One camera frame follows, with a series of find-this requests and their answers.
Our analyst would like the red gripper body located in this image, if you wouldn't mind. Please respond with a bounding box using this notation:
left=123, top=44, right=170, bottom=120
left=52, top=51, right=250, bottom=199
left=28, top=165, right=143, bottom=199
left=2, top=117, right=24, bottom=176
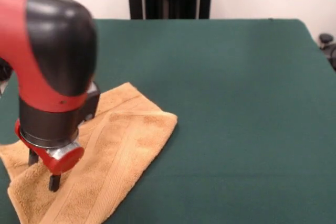
left=14, top=118, right=85, bottom=175

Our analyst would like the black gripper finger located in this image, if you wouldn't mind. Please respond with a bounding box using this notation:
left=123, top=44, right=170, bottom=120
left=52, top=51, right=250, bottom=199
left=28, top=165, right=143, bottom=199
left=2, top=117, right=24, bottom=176
left=48, top=173, right=62, bottom=193
left=27, top=148, right=39, bottom=167

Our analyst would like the tan terry towel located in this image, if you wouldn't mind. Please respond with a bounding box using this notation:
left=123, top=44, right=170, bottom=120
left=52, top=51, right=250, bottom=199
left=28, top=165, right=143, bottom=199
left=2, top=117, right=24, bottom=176
left=0, top=82, right=179, bottom=224

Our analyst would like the black equipment pile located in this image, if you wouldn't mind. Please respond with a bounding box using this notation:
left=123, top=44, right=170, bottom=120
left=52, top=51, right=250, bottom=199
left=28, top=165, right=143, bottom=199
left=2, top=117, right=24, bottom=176
left=0, top=58, right=13, bottom=81

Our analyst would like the dark green table cloth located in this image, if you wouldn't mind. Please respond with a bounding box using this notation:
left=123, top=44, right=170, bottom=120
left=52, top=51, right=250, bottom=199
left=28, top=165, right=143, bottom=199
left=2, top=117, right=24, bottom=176
left=0, top=18, right=336, bottom=224

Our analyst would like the office chair base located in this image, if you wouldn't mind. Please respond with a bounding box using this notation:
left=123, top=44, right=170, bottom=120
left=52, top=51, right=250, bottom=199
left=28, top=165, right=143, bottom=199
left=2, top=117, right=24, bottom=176
left=319, top=33, right=336, bottom=71

